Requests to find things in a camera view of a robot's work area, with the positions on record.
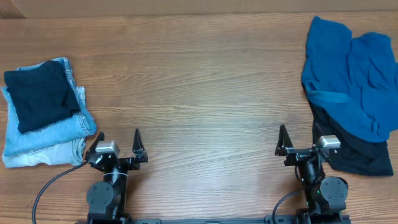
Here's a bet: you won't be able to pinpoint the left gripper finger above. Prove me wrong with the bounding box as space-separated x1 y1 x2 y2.
86 131 104 154
132 128 146 154

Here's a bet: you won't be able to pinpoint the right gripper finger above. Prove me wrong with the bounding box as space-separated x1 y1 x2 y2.
313 121 325 146
276 124 294 150

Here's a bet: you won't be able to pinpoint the black t-shirt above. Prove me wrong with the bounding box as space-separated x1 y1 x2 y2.
302 80 397 176

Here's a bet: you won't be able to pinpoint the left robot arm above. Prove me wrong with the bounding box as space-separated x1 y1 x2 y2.
86 129 148 224

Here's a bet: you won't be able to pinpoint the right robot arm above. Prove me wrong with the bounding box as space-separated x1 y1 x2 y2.
271 124 351 224

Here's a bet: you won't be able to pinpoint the folded blue jeans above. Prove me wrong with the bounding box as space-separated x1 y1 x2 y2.
1 57 97 156

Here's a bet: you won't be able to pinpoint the folded light denim jeans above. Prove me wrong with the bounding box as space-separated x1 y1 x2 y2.
2 138 86 168

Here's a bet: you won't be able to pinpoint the blue t-shirt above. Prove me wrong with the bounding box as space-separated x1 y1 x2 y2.
302 16 397 142

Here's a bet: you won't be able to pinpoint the folded navy shirt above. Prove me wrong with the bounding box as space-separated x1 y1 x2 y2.
4 60 80 134

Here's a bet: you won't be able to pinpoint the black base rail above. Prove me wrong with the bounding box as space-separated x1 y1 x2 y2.
76 215 351 224

